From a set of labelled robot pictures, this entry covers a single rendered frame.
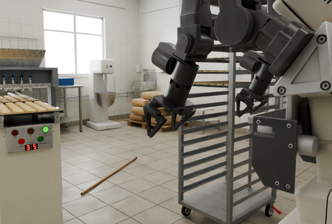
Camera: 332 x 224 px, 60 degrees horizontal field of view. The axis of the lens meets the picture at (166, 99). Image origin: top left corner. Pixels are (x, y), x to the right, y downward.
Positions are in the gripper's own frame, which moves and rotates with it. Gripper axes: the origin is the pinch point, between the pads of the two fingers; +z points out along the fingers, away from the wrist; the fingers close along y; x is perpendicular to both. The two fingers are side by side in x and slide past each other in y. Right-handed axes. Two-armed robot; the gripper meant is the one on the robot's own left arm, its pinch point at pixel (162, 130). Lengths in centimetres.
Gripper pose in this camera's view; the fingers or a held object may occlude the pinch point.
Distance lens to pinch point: 76.8
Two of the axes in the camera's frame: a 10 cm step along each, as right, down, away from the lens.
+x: 7.0, 4.9, -5.2
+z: -3.2, 8.7, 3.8
